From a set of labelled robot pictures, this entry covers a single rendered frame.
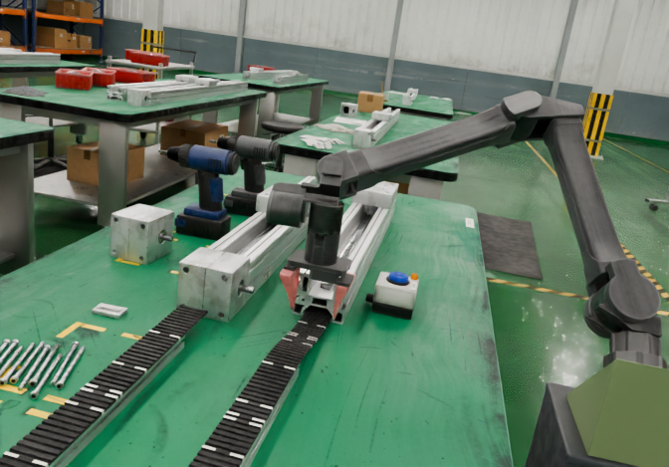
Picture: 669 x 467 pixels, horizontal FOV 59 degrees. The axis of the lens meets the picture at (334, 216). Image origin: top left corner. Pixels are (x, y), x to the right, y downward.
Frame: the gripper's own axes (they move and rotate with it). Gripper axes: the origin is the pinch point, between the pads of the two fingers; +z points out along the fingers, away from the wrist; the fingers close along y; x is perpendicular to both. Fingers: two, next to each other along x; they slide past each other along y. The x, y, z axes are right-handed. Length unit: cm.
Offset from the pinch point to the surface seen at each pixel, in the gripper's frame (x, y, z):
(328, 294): -6.4, -1.1, -0.2
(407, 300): -12.5, -15.6, 0.2
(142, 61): -427, 280, -8
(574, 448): 16.9, -42.8, 4.5
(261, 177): -59, 31, -7
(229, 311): 4.6, 14.0, 1.9
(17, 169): -115, 156, 22
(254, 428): 34.4, -1.5, 1.1
